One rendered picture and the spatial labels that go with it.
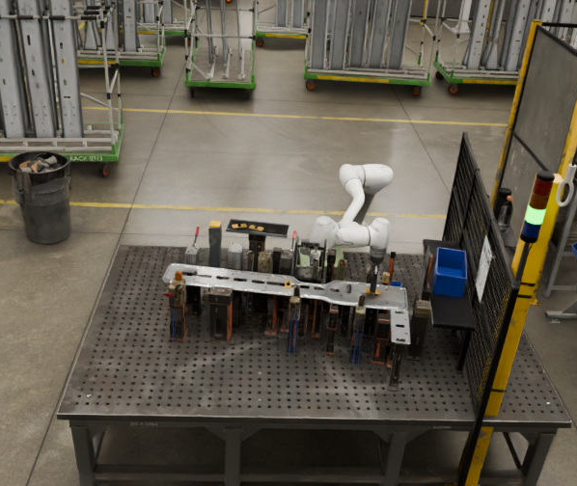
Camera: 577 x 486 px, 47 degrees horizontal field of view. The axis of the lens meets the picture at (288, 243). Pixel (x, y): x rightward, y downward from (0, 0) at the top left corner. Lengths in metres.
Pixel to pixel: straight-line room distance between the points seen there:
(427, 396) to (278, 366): 0.80
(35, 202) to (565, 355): 4.42
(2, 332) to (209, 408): 2.26
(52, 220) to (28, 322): 1.16
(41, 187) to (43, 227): 0.40
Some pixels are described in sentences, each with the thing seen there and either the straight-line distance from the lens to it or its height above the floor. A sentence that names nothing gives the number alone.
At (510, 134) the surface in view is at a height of 1.02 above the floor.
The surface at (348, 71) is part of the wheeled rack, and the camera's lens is 10.37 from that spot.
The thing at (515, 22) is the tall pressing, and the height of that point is 1.04.
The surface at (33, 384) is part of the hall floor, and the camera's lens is 4.76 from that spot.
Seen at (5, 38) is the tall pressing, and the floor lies 1.35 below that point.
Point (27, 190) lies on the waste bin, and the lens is 5.95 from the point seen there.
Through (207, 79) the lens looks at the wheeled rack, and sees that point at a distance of 9.65.
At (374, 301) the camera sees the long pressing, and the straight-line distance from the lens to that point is 3.69.
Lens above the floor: 3.09
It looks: 30 degrees down
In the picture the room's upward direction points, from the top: 4 degrees clockwise
